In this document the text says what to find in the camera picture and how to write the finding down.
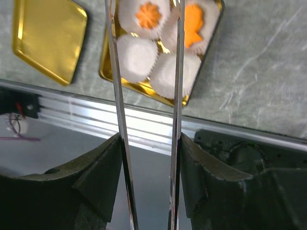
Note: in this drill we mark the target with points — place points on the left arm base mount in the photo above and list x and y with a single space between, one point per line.
25 104

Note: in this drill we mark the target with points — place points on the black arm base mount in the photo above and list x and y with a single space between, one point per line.
249 156

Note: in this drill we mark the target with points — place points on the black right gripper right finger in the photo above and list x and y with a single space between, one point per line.
220 197

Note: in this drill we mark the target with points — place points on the orange fish cookie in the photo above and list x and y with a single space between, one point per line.
192 24

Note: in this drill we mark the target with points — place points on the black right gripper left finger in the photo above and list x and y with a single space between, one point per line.
77 195

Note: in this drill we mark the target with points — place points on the white paper cup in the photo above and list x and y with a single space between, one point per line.
128 21
137 57
163 76
169 31

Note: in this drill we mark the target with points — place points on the black gold cookie tin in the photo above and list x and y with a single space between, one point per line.
143 87

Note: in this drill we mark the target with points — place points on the gold tin lid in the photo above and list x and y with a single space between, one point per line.
48 35

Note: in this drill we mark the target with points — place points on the aluminium table rail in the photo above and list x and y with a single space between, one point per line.
146 128

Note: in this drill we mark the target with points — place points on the orange swirl cookie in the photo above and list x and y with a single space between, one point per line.
148 15

